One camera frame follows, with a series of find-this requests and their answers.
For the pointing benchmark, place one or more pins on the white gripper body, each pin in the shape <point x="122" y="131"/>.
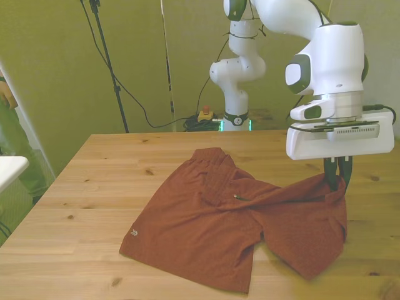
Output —
<point x="312" y="145"/>

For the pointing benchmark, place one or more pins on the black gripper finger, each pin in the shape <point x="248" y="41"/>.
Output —
<point x="331" y="175"/>
<point x="346" y="173"/>

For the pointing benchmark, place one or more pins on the rust orange shorts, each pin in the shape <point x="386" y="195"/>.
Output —
<point x="203" y="234"/>

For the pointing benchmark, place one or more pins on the person bare hand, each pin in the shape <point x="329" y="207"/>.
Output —
<point x="8" y="97"/>

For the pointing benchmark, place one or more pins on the yellow emergency stop box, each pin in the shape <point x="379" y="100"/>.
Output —
<point x="204" y="116"/>

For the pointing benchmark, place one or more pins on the black tripod stand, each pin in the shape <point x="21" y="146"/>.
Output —
<point x="106" y="47"/>

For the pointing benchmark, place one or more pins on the white door edge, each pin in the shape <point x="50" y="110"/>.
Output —
<point x="32" y="132"/>

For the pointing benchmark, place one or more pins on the white furniture top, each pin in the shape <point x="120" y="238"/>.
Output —
<point x="11" y="168"/>

